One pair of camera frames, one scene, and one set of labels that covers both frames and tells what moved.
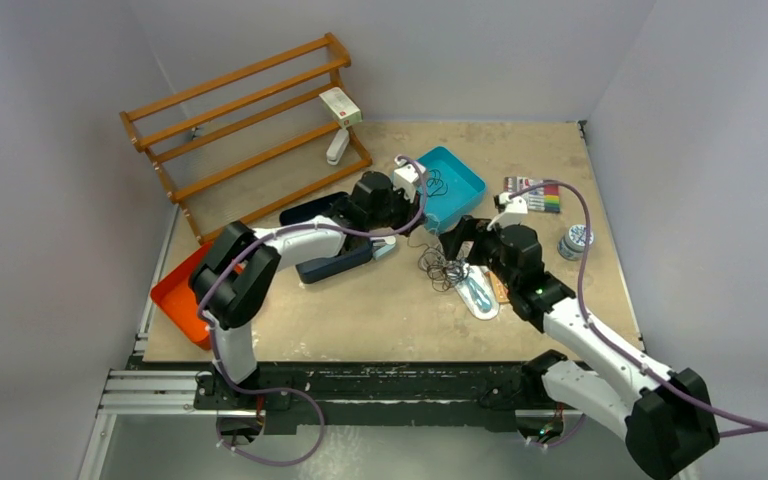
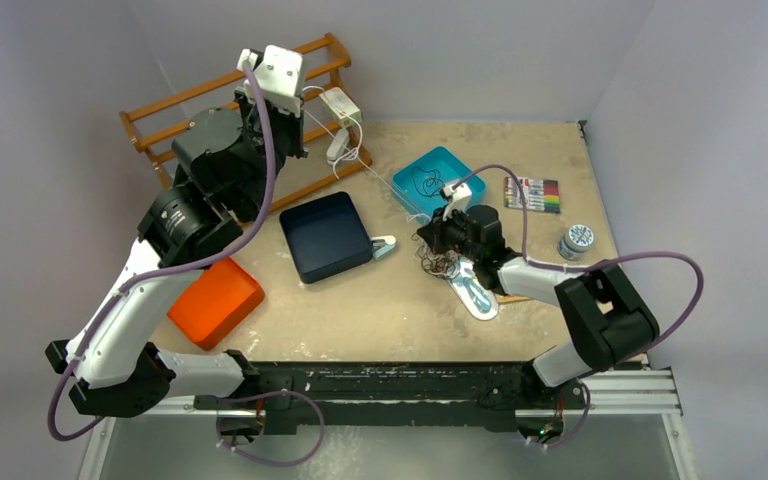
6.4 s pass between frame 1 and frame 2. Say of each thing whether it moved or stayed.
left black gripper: moved
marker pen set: stayed
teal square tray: stayed
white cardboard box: stayed
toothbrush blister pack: stayed
